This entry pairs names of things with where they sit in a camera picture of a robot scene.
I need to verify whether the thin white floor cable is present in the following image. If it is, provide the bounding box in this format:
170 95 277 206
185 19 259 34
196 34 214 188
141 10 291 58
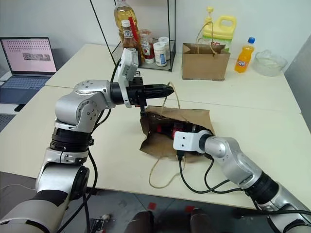
0 183 37 193

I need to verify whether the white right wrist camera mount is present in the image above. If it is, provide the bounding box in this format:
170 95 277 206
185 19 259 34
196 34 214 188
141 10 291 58
173 131 201 152

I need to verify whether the grey perforated panel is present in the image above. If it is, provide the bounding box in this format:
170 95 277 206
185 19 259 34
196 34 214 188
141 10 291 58
0 112 16 133

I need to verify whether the large cooking oil bottle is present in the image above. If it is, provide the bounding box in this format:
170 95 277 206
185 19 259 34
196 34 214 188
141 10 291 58
114 0 140 46

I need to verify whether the dark brown sauce bottle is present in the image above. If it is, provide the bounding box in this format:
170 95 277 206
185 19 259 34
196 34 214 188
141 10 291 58
121 19 142 53

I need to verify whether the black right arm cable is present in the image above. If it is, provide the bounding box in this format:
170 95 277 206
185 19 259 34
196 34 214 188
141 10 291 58
176 150 246 194

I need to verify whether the yellow detergent jug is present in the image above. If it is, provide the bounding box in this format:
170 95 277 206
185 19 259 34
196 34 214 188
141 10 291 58
202 6 237 53

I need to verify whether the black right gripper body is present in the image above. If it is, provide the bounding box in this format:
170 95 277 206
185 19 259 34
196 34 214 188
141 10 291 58
174 122 199 133

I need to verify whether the brown paper bag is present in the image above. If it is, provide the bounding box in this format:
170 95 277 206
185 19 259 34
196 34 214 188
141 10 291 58
181 21 232 82
138 82 216 190

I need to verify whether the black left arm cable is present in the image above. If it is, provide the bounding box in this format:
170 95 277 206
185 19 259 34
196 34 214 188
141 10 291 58
57 58 123 233

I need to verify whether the upright brown paper bag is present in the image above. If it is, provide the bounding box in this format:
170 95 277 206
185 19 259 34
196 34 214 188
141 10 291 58
181 21 232 82

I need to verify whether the black wire frame rack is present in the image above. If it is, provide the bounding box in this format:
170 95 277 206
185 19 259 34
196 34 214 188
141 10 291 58
89 0 177 73

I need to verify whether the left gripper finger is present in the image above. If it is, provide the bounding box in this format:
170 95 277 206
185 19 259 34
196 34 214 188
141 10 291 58
143 83 174 93
143 90 174 100

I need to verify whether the open laptop computer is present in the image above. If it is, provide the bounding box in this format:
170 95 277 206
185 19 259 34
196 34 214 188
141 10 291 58
0 36 58 104

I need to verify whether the dark rounded shape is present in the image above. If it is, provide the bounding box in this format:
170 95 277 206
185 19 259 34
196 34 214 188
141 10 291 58
133 210 156 233

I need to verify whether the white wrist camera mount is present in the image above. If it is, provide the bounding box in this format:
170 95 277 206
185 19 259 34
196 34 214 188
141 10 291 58
173 131 201 152
114 47 140 109

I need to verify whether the white lidded jar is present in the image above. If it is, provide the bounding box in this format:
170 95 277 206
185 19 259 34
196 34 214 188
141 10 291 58
158 36 171 62
153 41 169 67

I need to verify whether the red ketchup squeeze bottle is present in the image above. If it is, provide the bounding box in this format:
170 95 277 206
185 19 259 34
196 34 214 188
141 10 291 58
139 29 156 65

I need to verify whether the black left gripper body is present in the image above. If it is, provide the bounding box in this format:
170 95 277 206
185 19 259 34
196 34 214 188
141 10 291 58
126 77 148 117

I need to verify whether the clear glass bowl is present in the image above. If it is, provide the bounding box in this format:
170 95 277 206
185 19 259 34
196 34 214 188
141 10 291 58
253 49 288 77

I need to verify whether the orange soda bottle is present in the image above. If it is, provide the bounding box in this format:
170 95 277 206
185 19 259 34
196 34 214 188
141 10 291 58
234 36 256 73

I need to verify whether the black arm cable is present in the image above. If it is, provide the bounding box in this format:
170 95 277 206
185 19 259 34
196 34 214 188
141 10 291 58
57 58 123 233
176 150 246 194

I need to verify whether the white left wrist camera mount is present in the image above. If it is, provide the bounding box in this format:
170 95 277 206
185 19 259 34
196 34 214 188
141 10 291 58
114 47 140 109

